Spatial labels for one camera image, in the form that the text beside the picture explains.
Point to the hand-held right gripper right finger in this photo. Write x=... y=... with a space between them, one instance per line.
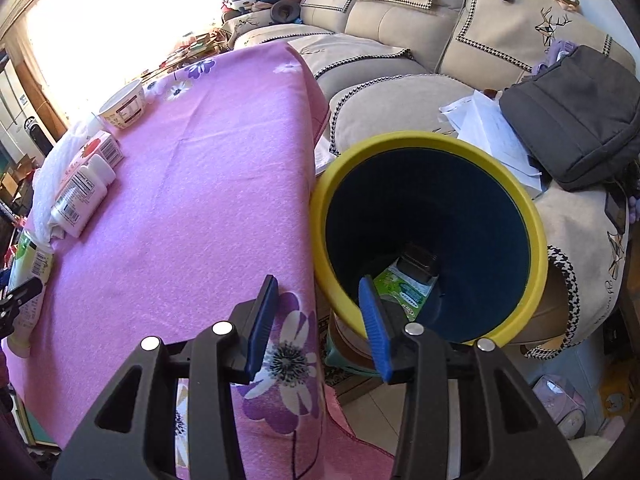
x=375 y=330

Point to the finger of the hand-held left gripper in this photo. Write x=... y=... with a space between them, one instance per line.
x=20 y=295

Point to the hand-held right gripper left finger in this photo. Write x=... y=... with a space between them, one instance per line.
x=262 y=325

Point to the green and white bottle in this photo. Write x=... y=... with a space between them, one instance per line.
x=30 y=280

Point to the white pill bottle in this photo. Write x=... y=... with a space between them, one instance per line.
x=80 y=195

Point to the pink carton box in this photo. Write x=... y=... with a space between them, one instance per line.
x=102 y=147

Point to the yellow and blue trash bin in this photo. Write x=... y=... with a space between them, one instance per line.
x=430 y=140

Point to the round stool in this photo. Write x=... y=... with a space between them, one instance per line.
x=350 y=355

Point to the green packet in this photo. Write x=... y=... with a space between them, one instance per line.
x=405 y=295

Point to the dark small box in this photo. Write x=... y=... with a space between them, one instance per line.
x=417 y=262

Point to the pink floral tablecloth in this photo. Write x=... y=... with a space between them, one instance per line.
x=200 y=185

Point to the pink storage box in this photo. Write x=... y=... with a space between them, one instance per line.
x=557 y=405

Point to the white paper bowl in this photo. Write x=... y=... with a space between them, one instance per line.
x=122 y=107

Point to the stack of white papers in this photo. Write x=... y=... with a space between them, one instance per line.
x=490 y=130

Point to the black smartphone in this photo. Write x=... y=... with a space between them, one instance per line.
x=615 y=210

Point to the pile of books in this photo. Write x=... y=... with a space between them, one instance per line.
x=195 y=47

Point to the grey backpack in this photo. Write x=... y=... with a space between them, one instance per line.
x=575 y=110

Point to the beige sofa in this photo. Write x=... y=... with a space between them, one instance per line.
x=400 y=25

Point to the purple plush toy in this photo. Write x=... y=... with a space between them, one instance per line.
x=555 y=55

